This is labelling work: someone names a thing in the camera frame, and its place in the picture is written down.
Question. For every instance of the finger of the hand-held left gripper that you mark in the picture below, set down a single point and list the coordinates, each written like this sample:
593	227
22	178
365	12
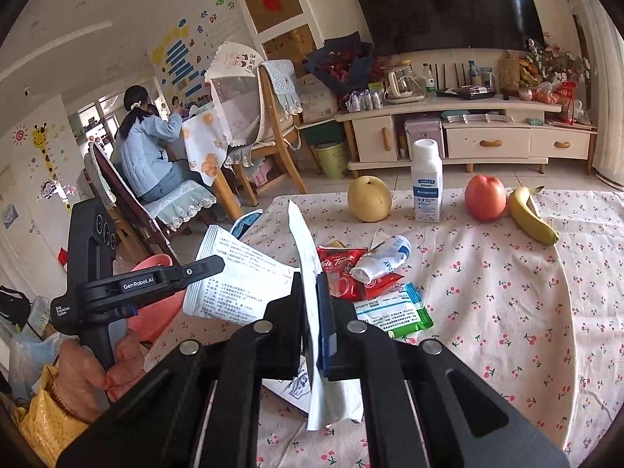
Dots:
131	308
146	282

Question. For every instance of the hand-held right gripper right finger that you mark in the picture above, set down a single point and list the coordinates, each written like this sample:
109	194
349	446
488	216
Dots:
324	317

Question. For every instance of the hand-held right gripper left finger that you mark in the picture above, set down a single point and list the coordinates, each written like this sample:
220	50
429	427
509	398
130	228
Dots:
287	317

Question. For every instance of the pink plastic bin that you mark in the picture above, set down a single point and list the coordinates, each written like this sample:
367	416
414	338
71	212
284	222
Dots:
151	322

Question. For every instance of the white printed packet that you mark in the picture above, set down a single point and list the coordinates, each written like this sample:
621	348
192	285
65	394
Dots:
234	282

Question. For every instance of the white paper wrapper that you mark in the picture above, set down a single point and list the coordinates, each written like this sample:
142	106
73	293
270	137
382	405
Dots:
302	243

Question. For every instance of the green blue wipes packet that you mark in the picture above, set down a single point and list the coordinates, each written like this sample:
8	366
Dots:
399	312

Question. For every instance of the person's left hand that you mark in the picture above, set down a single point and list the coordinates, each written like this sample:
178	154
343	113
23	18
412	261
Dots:
78	375

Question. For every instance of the red box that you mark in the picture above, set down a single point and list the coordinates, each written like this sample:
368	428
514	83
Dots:
63	256

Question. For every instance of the dark wooden chair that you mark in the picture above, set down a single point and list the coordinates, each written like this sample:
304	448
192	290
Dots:
180	202

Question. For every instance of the crumpled white blue wrapper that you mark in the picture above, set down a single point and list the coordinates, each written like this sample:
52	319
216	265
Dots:
385	253

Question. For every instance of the blue white cloth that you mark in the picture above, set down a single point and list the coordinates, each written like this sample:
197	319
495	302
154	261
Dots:
246	224

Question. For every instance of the clear plastic bag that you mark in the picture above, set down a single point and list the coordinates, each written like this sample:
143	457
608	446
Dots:
34	351

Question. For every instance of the yellow pear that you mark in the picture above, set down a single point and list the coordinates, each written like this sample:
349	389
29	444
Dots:
369	200

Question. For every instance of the dining table with fruit-print cloth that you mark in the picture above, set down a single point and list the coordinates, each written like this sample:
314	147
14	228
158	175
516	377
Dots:
204	141

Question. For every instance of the green waste bin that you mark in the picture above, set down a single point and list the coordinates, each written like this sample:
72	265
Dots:
331	161

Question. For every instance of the cherry print tablecloth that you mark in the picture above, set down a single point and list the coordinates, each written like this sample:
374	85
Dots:
487	302

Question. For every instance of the light wooden chair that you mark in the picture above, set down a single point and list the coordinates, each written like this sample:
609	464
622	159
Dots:
278	151

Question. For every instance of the white plastic bottle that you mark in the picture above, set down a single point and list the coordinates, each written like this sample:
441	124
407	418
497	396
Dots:
426	185

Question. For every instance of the red apple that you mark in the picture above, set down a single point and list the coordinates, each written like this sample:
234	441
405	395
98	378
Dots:
485	199

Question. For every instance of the mesh food cover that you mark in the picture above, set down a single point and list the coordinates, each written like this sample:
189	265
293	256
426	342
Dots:
234	102

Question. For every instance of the pink storage box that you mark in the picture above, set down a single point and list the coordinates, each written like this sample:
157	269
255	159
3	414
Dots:
424	134

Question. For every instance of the pack of small bottles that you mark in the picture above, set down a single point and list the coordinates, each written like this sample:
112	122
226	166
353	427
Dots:
363	101

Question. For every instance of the yellow banana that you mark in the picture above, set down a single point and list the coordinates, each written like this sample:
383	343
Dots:
529	219

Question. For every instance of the light blue chair cover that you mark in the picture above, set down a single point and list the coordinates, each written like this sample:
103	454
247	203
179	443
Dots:
282	85

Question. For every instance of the cream television cabinet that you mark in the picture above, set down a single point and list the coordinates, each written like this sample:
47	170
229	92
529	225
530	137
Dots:
487	142

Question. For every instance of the glass electric kettle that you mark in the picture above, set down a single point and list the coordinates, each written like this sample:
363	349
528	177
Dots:
402	85

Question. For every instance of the dark wrapped flower bouquet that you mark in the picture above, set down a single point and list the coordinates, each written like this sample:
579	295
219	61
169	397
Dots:
341	66

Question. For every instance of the green label water bottle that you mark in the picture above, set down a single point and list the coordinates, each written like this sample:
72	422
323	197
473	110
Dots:
429	83

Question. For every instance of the black flat tray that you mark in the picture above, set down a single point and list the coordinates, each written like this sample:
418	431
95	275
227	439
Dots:
468	91

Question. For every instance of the brown snack bag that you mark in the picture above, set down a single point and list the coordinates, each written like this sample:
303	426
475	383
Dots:
512	75

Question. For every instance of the bag of oranges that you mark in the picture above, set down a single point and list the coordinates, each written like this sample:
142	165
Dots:
546	93

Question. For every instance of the red gift bag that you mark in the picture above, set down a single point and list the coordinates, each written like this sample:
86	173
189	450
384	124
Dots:
568	102

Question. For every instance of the black television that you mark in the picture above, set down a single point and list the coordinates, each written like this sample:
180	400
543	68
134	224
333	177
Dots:
438	5

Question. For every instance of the dried flower bunch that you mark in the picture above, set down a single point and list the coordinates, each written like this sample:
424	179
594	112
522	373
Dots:
560	61

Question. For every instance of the white curtain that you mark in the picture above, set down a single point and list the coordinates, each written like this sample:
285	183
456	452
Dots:
604	83

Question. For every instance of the giraffe wall sticker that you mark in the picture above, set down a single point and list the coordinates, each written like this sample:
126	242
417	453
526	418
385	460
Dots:
44	146

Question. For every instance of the blue strip wall chart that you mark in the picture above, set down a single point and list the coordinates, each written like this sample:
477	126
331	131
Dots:
178	56

